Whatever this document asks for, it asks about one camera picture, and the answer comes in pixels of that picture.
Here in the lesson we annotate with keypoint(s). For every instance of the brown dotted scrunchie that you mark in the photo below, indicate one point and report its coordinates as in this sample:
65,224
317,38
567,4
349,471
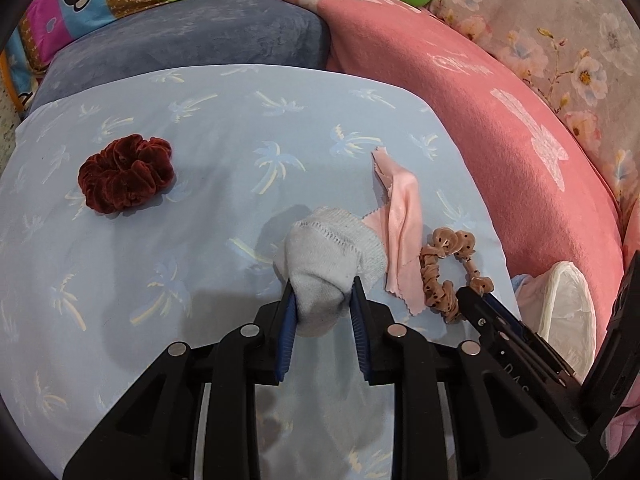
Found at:
440,296

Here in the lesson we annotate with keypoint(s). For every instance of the pink towel blanket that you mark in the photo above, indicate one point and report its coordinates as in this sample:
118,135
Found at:
546,199

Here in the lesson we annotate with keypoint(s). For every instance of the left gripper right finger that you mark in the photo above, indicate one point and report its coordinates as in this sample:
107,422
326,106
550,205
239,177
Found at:
456,411

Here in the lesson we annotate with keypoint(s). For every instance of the white bag lined trash bin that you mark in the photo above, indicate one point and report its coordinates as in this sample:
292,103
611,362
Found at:
557,305

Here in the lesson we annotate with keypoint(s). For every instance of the grey floral bed sheet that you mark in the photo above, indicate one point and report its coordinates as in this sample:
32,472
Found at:
581,57

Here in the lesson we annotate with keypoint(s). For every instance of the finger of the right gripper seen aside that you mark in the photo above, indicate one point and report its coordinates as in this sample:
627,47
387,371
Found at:
526,357

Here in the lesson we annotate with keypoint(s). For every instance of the dark red velvet scrunchie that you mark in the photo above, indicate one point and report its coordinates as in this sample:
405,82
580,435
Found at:
127,173

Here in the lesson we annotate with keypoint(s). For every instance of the pink quilted jacket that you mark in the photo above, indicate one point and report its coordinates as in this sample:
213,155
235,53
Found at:
623,424

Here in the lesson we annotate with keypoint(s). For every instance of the dark blue velvet pillow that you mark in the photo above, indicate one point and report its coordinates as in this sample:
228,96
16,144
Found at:
188,33

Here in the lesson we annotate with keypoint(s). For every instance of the pink fabric swatch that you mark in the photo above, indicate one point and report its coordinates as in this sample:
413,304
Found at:
399,224

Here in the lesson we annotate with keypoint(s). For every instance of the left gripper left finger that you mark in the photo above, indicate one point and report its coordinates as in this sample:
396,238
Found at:
192,412

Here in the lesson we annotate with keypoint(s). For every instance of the light grey sock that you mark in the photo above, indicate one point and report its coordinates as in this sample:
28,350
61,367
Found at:
322,256

